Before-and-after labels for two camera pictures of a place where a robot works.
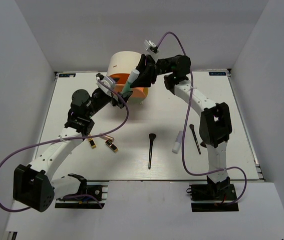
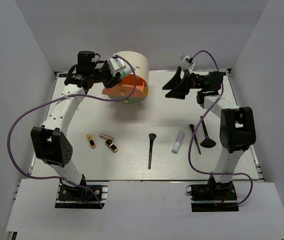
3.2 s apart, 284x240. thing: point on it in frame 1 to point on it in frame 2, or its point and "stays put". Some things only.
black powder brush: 152,137 stays put
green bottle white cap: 133,75 to 127,70
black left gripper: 119,102 to 112,80
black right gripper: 147,75 to 182,86
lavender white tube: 176,147 stays put
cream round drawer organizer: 120,64 stays put
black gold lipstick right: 111,145 stays put
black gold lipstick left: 91,141 stays put
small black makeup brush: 191,126 stays put
